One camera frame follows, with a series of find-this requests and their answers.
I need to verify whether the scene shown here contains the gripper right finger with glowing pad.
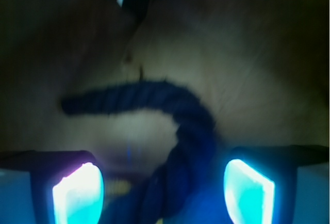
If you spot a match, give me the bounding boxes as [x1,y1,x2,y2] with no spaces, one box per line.
[223,145,329,223]

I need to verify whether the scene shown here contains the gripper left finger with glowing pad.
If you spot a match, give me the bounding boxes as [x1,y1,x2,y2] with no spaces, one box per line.
[1,151,104,223]

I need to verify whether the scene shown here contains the dark blue twisted rope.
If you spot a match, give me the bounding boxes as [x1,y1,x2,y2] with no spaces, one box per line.
[60,78,220,224]

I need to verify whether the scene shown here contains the brown paper bag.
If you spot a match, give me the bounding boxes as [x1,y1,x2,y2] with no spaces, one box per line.
[1,0,329,174]

